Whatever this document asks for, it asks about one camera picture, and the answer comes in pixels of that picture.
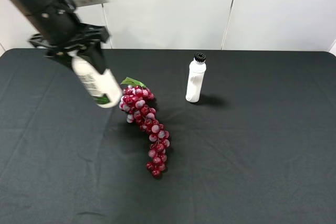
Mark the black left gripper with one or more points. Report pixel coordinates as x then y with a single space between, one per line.
60 31

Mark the white milk bottle green label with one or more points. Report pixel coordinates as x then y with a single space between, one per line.
103 88

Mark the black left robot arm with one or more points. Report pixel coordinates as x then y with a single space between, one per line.
29 7

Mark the red artificial grape bunch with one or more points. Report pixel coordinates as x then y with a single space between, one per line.
137 102

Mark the slim white bottle black cap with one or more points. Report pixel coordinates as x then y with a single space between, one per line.
197 70

